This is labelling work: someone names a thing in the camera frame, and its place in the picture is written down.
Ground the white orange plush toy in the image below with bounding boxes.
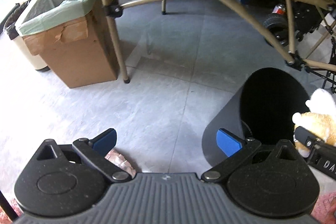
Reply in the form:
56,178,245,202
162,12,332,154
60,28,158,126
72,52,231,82
292,88,336,158

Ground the black round trash bin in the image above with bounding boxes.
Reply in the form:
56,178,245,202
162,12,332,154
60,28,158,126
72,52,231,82
202,68,309,166

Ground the black cart wheel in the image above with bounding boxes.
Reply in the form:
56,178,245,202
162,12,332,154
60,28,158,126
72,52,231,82
264,13,289,47

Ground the red white can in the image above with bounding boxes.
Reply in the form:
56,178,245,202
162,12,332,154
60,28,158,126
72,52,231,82
272,4,286,15

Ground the cardboard box with green liner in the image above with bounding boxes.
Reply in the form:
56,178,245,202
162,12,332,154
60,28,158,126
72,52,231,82
15,0,118,88

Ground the beige bin with black liner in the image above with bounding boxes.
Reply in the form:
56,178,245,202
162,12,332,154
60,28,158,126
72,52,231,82
2,0,50,72

